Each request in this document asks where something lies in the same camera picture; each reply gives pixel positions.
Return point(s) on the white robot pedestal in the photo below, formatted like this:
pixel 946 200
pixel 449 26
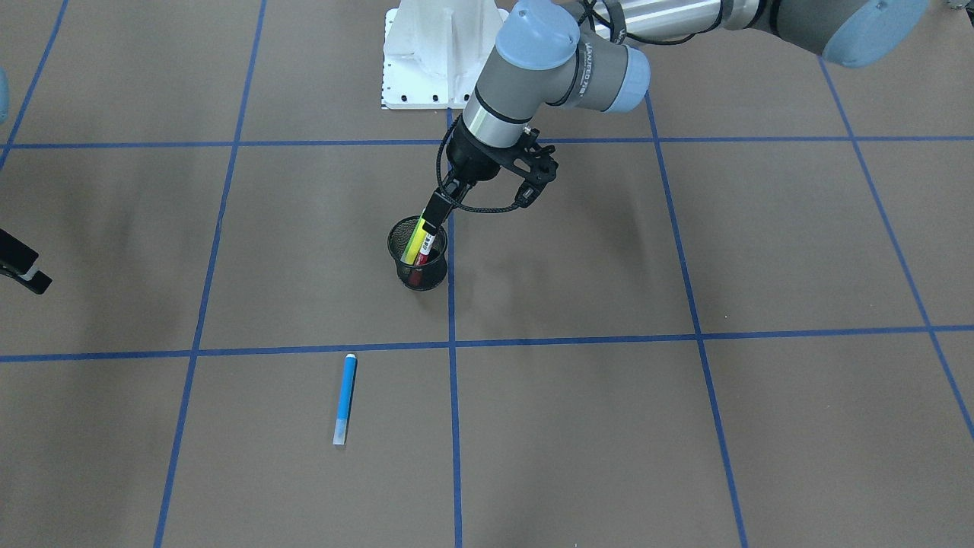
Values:
pixel 434 52

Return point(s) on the blue marker pen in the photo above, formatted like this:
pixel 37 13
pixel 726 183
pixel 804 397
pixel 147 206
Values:
pixel 344 403

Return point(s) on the black mesh pen cup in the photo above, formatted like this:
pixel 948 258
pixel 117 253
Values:
pixel 435 271

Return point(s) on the red marker pen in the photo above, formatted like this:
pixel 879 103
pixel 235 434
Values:
pixel 422 257

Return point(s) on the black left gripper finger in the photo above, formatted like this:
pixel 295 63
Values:
pixel 435 213

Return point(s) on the yellow highlighter pen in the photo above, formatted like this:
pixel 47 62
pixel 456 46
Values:
pixel 414 242

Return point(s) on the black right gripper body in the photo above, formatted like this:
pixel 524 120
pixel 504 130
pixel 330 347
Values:
pixel 17 261

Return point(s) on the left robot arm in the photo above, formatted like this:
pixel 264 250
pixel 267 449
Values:
pixel 587 54

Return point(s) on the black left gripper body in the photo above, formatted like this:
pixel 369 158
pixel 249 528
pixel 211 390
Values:
pixel 473 162

